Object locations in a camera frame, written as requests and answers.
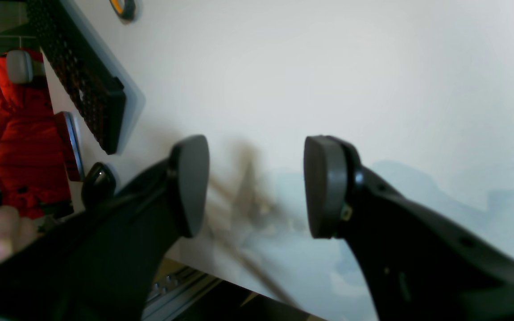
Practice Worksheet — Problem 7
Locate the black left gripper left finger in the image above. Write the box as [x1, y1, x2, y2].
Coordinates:
[0, 135, 210, 321]

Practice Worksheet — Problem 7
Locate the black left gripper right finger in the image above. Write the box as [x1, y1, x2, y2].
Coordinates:
[303, 136, 514, 321]

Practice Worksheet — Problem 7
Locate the black computer mouse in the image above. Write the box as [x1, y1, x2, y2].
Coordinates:
[81, 162, 116, 209]

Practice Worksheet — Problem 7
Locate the black mouse pad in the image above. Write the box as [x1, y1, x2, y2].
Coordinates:
[54, 111, 84, 181]

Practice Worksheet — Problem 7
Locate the red cloth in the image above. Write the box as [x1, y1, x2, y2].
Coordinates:
[0, 53, 71, 219]

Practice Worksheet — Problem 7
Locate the black keyboard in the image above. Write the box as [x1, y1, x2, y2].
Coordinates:
[26, 0, 126, 155]

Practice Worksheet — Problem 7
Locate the grey chair armrest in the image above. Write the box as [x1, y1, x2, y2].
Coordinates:
[6, 49, 34, 85]

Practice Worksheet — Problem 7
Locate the orange yellow tool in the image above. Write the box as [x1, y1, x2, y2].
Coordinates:
[109, 0, 137, 21]

